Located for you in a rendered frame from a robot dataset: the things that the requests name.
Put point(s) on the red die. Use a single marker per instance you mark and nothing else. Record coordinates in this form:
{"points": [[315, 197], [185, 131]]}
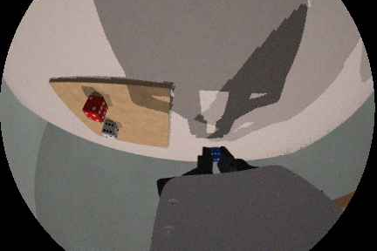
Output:
{"points": [[95, 108]]}

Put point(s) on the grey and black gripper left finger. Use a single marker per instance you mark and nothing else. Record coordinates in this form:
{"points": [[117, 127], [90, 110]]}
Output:
{"points": [[203, 167]]}

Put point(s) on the tan square mat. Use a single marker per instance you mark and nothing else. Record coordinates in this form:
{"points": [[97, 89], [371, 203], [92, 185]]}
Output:
{"points": [[140, 109]]}

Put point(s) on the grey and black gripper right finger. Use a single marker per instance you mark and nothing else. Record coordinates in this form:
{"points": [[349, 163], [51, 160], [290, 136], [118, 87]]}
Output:
{"points": [[227, 165]]}

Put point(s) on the blue die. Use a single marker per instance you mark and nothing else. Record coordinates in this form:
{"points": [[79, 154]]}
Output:
{"points": [[216, 153]]}

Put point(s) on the white die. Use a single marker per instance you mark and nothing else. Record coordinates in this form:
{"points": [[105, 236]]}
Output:
{"points": [[110, 130]]}

